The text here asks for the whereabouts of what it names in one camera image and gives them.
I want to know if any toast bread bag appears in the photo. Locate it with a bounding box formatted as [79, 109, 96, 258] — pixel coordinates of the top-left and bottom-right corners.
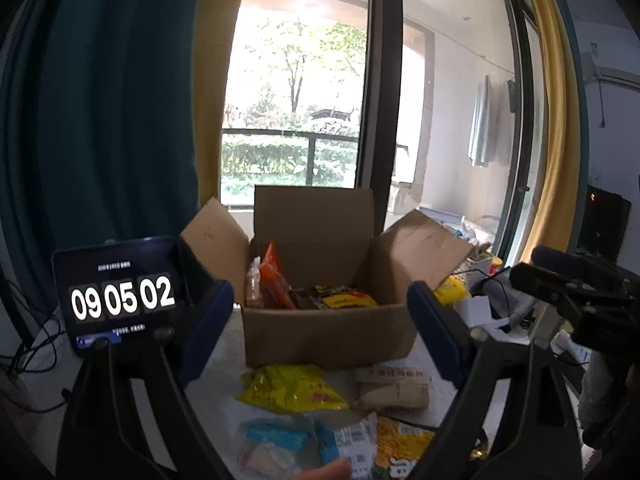
[354, 365, 430, 412]

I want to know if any light blue snack pack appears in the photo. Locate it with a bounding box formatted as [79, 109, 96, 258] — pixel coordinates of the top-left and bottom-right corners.
[236, 419, 319, 479]

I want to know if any yellow black snack bag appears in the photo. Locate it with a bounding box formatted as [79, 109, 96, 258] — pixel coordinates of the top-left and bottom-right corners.
[314, 285, 378, 310]

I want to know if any blue white snack bag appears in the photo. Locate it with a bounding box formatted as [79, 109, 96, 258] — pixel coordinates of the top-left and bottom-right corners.
[314, 413, 378, 479]

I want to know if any yellow curtain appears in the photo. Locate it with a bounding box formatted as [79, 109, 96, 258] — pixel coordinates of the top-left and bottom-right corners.
[521, 0, 580, 263]
[192, 0, 242, 205]

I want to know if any clear cracker pack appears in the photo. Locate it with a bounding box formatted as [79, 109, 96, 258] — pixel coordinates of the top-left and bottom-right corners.
[245, 257, 264, 309]

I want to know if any orange snack bag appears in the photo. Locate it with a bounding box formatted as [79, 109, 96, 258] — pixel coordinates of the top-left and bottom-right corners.
[259, 242, 296, 310]

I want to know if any black tablet clock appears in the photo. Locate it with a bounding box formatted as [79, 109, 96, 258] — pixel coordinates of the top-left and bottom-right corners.
[52, 236, 191, 358]

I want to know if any teal curtain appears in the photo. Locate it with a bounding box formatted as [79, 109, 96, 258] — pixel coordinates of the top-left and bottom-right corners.
[1, 0, 198, 311]

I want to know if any yellow curtain right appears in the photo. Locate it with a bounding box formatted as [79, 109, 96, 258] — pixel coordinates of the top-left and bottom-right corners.
[521, 0, 580, 263]

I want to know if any yellow wet wipes pack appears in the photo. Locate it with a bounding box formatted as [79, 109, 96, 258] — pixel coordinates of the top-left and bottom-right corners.
[433, 275, 471, 307]

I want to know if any brown cardboard box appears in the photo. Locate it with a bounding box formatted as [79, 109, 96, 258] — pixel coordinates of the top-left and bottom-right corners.
[181, 186, 472, 370]

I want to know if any purple snack bag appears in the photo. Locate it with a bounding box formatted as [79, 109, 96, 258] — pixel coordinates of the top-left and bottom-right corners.
[290, 287, 328, 310]

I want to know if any green yellow noodle bag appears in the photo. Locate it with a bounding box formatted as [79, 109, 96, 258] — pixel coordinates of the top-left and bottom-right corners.
[371, 416, 435, 480]

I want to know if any yellow curtain left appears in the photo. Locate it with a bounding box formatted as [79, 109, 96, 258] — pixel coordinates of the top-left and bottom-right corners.
[192, 0, 242, 205]

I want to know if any operator thumb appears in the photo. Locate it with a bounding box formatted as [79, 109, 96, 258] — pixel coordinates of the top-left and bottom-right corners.
[290, 458, 352, 480]

